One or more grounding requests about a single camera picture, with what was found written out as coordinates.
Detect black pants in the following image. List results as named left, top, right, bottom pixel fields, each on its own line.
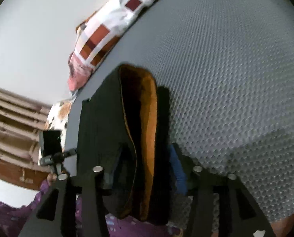
left=77, top=64, right=173, bottom=226

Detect purple patterned clothing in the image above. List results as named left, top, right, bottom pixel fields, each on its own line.
left=0, top=172, right=183, bottom=236

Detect left hand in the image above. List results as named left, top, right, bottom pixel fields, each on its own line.
left=47, top=173, right=57, bottom=186

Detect floral white pillow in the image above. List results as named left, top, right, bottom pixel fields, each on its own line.
left=38, top=100, right=72, bottom=164

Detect wooden headboard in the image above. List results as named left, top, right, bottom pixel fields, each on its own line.
left=0, top=88, right=50, bottom=190

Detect pink checked pillow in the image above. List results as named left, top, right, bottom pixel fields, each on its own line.
left=68, top=0, right=157, bottom=93

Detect grey mesh mattress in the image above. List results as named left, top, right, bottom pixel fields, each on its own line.
left=66, top=0, right=294, bottom=235

